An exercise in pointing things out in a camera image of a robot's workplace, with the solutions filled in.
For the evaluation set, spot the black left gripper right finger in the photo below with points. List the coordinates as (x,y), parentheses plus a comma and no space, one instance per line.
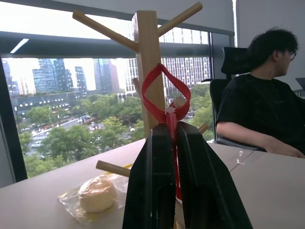
(205,181)

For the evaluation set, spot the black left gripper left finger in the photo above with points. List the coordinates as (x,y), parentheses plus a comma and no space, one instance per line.
(150,181)

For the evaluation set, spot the wooden tree stand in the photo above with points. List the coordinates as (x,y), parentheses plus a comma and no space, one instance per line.
(149,78)

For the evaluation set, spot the bread bun in plastic bag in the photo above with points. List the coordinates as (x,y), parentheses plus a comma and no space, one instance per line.
(96,195)

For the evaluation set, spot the black office chair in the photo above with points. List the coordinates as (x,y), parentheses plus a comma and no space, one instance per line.
(221,95)

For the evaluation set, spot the person in black t-shirt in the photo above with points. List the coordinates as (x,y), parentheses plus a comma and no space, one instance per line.
(264,102)

